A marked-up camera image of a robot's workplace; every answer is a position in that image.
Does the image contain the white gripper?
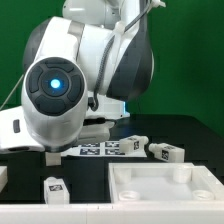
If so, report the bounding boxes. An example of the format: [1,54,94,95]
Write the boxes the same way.
[74,117,115,146]

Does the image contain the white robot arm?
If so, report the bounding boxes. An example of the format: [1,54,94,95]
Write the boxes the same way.
[21,0,164,152]

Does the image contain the paper sheet with tags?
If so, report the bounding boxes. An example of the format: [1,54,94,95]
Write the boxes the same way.
[61,141,146,157]

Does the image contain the white camera cable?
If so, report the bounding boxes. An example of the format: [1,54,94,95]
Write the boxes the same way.
[0,73,25,111]

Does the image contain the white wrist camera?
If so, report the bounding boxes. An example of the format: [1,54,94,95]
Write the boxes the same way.
[0,106,44,154]

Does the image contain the white left fence piece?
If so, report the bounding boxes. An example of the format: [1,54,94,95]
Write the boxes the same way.
[0,166,8,193]

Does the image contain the white square tabletop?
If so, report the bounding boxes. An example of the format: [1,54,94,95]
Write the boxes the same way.
[108,163,224,203]

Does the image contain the white front fence rail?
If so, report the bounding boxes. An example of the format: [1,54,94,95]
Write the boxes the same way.
[0,204,224,224]

